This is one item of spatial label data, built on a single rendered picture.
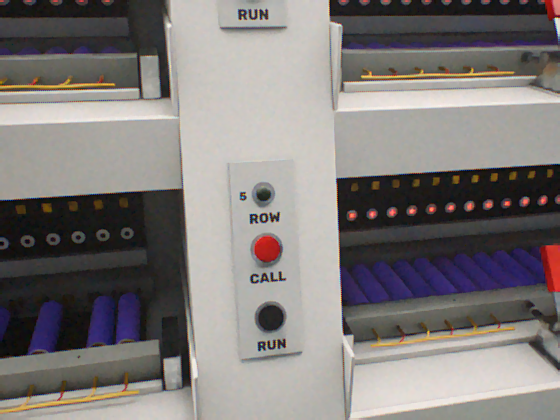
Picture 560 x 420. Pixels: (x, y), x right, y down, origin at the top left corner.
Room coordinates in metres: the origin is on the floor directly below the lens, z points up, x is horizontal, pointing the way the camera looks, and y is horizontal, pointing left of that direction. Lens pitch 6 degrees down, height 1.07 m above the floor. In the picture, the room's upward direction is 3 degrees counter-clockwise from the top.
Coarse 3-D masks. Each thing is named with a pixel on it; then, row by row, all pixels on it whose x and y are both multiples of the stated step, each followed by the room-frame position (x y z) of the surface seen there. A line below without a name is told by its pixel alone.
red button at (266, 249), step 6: (258, 240) 0.33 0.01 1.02; (264, 240) 0.33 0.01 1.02; (270, 240) 0.33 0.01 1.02; (276, 240) 0.34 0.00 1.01; (258, 246) 0.33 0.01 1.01; (264, 246) 0.33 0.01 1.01; (270, 246) 0.33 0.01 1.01; (276, 246) 0.34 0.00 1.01; (258, 252) 0.33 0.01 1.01; (264, 252) 0.33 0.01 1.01; (270, 252) 0.33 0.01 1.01; (276, 252) 0.34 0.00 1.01; (258, 258) 0.33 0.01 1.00; (264, 258) 0.33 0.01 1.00; (270, 258) 0.33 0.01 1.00
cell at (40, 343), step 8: (48, 304) 0.44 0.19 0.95; (56, 304) 0.44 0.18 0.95; (40, 312) 0.43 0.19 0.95; (48, 312) 0.43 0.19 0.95; (56, 312) 0.43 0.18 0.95; (40, 320) 0.42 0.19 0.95; (48, 320) 0.42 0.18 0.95; (56, 320) 0.43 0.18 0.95; (40, 328) 0.41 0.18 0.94; (48, 328) 0.41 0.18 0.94; (56, 328) 0.42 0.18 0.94; (40, 336) 0.40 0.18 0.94; (48, 336) 0.40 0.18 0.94; (56, 336) 0.41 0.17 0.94; (32, 344) 0.39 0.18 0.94; (40, 344) 0.39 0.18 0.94; (48, 344) 0.40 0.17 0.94; (56, 344) 0.41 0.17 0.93; (32, 352) 0.39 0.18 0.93; (48, 352) 0.39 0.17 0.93
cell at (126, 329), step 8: (128, 296) 0.45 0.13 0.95; (136, 296) 0.46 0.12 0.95; (120, 304) 0.45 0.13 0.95; (128, 304) 0.44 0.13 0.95; (136, 304) 0.45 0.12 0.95; (120, 312) 0.43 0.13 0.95; (128, 312) 0.43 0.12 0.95; (136, 312) 0.44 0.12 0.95; (120, 320) 0.42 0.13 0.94; (128, 320) 0.42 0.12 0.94; (136, 320) 0.43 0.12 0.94; (120, 328) 0.41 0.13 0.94; (128, 328) 0.41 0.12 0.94; (136, 328) 0.42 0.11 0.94; (120, 336) 0.40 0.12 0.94; (128, 336) 0.40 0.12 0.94; (136, 336) 0.41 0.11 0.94
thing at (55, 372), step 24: (0, 360) 0.37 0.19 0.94; (24, 360) 0.37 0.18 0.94; (48, 360) 0.37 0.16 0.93; (72, 360) 0.37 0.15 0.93; (96, 360) 0.37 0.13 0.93; (120, 360) 0.37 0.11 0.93; (144, 360) 0.37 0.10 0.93; (0, 384) 0.36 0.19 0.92; (24, 384) 0.36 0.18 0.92; (48, 384) 0.36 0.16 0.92; (72, 384) 0.37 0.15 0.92; (96, 384) 0.37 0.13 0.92; (24, 408) 0.35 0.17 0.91
